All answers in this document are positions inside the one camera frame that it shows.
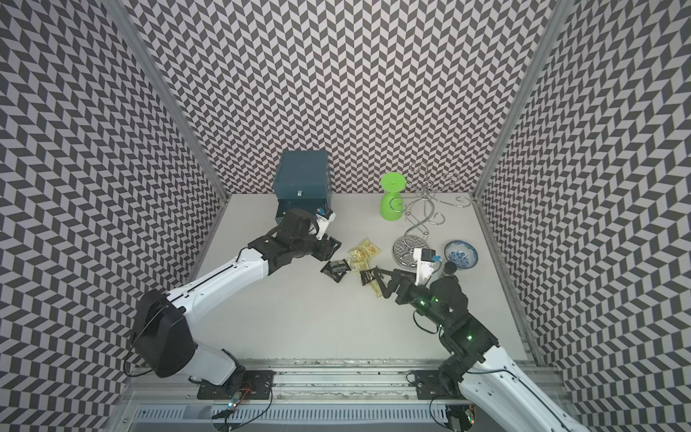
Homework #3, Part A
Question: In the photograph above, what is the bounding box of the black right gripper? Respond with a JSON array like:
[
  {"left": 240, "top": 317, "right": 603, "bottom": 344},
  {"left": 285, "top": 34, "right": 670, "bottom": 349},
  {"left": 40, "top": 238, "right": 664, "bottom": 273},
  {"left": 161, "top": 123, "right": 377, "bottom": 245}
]
[{"left": 373, "top": 268, "right": 450, "bottom": 331}]

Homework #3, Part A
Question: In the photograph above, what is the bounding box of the pale yellow cookie packet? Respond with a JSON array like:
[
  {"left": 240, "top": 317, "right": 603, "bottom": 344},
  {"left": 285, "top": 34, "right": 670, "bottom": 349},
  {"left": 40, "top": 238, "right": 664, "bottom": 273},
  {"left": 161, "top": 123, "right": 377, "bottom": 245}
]
[{"left": 369, "top": 284, "right": 383, "bottom": 298}]

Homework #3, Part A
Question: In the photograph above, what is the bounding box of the black cookie packet barcode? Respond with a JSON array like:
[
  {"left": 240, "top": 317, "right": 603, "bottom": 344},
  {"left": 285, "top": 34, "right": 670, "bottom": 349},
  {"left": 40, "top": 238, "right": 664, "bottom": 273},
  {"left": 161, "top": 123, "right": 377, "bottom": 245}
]
[{"left": 320, "top": 259, "right": 351, "bottom": 283}]

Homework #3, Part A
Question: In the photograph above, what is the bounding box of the black cookie packet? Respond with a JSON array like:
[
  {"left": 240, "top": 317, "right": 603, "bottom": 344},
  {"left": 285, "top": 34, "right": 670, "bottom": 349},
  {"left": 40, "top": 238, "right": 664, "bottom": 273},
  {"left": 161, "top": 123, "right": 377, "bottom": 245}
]
[{"left": 360, "top": 268, "right": 378, "bottom": 286}]

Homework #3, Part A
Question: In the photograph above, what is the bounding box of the dark teal drawer box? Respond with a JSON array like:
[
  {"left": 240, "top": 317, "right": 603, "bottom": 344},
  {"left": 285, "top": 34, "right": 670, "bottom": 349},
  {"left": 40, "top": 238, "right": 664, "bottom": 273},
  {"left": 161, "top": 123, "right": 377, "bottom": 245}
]
[{"left": 273, "top": 149, "right": 331, "bottom": 224}]

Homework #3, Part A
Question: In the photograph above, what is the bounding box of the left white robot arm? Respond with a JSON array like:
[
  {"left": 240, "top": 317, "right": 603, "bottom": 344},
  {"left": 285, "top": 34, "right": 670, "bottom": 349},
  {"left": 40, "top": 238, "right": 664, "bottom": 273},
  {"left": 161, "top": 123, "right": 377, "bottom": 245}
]
[{"left": 130, "top": 208, "right": 341, "bottom": 387}]

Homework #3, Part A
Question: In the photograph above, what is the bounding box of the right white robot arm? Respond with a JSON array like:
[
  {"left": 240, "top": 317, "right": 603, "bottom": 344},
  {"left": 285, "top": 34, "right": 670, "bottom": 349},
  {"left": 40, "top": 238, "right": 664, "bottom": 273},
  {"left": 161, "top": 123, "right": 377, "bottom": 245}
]
[{"left": 371, "top": 263, "right": 587, "bottom": 431}]

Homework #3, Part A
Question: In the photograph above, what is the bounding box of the yellow cookie packet middle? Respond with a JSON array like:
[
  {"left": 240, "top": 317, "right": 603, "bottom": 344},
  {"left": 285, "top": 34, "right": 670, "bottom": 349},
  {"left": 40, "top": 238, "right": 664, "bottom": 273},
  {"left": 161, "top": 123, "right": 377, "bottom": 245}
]
[{"left": 347, "top": 247, "right": 370, "bottom": 272}]

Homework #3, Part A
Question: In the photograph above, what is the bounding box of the yellow cookie packet top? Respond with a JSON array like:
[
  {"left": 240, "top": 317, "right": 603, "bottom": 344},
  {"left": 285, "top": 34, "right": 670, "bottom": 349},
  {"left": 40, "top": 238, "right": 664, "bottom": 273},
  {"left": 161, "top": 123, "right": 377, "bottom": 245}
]
[{"left": 356, "top": 238, "right": 381, "bottom": 260}]

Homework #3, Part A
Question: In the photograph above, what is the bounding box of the dark brown small bottle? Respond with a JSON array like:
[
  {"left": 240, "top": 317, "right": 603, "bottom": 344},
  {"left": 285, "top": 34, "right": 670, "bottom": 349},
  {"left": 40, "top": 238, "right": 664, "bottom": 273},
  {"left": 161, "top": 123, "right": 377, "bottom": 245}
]
[{"left": 443, "top": 261, "right": 458, "bottom": 277}]

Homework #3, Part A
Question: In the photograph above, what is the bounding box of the green plastic goblet cup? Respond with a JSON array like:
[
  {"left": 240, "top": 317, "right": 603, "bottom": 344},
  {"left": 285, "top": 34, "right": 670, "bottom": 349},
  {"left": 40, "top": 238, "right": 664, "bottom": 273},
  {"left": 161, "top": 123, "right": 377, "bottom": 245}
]
[{"left": 380, "top": 172, "right": 407, "bottom": 221}]

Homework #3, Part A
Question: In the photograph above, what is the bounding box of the blue floral ceramic bowl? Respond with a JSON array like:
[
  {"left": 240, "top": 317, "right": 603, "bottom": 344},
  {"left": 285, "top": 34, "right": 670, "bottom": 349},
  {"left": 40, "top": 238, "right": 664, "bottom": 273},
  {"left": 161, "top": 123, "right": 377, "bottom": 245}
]
[{"left": 444, "top": 240, "right": 479, "bottom": 270}]

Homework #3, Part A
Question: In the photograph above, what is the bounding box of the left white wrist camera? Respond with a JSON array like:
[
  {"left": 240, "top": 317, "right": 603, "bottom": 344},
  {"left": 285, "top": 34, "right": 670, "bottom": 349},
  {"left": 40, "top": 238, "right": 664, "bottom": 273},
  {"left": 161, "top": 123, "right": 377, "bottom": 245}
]
[{"left": 316, "top": 207, "right": 336, "bottom": 240}]

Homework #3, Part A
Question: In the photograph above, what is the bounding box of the chrome wire hook stand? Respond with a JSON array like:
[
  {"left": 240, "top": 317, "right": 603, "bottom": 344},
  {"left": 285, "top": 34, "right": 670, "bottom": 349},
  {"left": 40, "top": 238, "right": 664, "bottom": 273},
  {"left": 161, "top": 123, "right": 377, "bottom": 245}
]
[{"left": 390, "top": 164, "right": 473, "bottom": 269}]

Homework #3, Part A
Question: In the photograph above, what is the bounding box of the aluminium front rail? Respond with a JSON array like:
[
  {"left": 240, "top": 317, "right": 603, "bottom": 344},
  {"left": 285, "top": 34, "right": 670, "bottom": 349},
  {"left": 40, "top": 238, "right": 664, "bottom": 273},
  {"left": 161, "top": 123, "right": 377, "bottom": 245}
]
[{"left": 107, "top": 358, "right": 584, "bottom": 432}]

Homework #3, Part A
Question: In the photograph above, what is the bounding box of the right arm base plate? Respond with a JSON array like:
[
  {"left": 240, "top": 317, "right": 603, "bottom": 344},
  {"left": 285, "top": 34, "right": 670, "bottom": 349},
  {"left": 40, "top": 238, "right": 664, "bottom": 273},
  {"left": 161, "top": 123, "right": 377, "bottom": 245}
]
[{"left": 411, "top": 370, "right": 461, "bottom": 401}]

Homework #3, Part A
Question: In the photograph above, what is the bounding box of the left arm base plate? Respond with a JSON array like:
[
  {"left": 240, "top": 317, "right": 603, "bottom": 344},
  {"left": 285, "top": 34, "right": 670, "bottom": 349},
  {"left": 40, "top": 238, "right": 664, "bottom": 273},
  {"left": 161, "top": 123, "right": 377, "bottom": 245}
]
[{"left": 197, "top": 369, "right": 275, "bottom": 401}]

